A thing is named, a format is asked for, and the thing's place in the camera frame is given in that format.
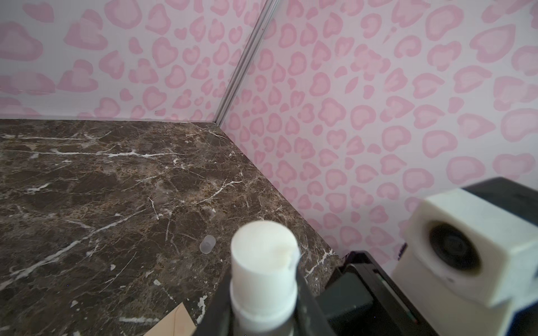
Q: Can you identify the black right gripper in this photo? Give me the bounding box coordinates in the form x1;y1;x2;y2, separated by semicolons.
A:
317;251;437;335

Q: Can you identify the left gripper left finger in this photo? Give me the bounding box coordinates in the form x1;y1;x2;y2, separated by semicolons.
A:
193;268;233;336

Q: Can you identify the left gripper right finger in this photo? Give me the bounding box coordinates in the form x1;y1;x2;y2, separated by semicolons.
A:
294;269;336;336

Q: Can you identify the peach paper envelope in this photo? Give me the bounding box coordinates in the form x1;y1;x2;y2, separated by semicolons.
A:
144;302;196;336

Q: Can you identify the clear glue stick cap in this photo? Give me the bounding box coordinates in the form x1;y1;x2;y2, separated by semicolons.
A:
199;235;217;255

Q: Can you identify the white glue stick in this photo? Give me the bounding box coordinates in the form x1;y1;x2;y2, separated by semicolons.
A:
230;221;301;335

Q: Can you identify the right corner aluminium post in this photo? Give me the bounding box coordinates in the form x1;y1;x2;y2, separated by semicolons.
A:
214;0;281;127

